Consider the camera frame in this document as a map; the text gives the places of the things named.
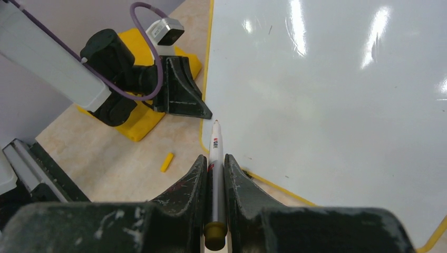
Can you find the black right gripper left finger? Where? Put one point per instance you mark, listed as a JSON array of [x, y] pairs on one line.
[[171, 222]]

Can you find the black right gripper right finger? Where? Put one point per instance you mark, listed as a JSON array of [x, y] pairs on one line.
[[259, 223]]

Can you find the white marker pen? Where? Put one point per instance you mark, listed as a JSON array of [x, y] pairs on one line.
[[215, 222]]

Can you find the yellow marker cap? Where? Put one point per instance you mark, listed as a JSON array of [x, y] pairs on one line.
[[167, 162]]

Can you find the white whiteboard yellow rim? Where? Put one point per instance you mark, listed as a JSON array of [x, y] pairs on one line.
[[341, 103]]

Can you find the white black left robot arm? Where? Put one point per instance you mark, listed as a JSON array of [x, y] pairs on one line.
[[104, 78]]

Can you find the yellow folded cloth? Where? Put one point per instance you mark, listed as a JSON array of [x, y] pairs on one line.
[[139, 122]]

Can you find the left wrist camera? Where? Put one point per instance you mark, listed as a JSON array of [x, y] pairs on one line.
[[163, 34]]

